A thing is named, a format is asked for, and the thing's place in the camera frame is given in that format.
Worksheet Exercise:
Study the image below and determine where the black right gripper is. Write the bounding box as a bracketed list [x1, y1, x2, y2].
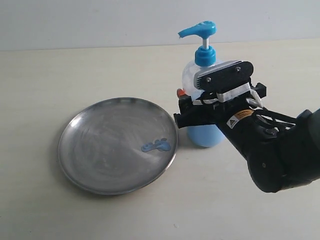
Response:
[174, 83, 267, 129]

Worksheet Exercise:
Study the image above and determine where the blue pump soap bottle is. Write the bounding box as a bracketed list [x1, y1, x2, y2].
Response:
[178, 20, 224, 148]

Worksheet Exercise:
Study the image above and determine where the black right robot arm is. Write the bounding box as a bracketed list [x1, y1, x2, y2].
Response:
[174, 84, 320, 193]

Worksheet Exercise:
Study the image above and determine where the blue soap blob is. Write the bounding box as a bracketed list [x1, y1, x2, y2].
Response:
[141, 138, 171, 153]

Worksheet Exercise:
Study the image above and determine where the round stainless steel plate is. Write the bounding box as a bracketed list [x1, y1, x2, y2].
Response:
[57, 97, 179, 196]

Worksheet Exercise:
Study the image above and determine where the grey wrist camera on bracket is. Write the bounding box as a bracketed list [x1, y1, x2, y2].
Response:
[193, 60, 254, 103]

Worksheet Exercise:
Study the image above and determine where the black camera cable right arm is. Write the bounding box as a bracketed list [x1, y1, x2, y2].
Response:
[254, 107, 301, 133]

